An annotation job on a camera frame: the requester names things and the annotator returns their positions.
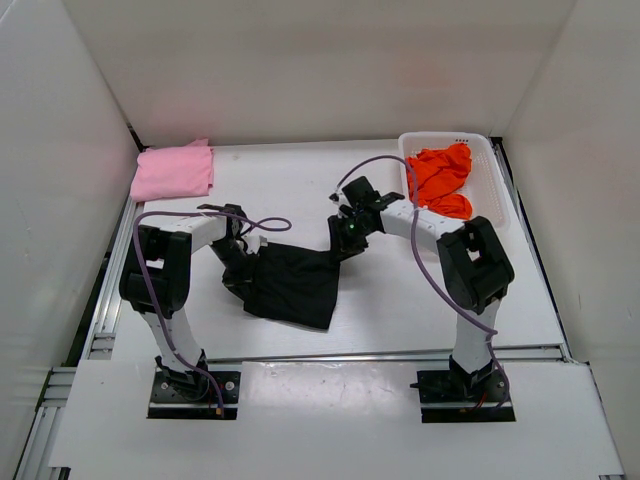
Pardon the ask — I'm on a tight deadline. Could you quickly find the black t shirt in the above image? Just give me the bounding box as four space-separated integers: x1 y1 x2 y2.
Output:
240 243 340 331

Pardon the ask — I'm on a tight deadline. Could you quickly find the pink t shirt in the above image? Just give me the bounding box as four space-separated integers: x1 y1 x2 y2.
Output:
130 139 214 202

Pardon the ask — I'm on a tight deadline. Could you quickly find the white plastic basket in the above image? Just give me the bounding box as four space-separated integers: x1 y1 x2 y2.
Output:
398 132 511 250

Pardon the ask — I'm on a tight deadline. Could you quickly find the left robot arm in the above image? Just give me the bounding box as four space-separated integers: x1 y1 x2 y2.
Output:
119 204 260 394

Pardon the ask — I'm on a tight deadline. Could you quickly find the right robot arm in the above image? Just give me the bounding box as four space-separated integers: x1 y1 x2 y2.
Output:
328 176 515 388

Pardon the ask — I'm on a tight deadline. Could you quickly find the orange garment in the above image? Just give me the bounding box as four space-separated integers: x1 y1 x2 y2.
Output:
406 143 473 220

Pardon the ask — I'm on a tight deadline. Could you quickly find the white front cover board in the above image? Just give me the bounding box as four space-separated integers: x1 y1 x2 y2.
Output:
49 360 623 479

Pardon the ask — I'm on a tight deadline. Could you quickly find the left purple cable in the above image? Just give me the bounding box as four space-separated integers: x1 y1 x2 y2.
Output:
132 209 294 409

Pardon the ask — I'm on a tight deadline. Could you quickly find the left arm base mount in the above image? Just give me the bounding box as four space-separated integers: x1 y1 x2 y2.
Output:
147 357 241 421

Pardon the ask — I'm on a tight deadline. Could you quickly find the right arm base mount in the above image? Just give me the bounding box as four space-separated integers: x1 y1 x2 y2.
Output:
410 369 516 424

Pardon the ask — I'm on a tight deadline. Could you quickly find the aluminium table frame rail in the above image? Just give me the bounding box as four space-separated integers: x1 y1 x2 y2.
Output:
13 200 141 479

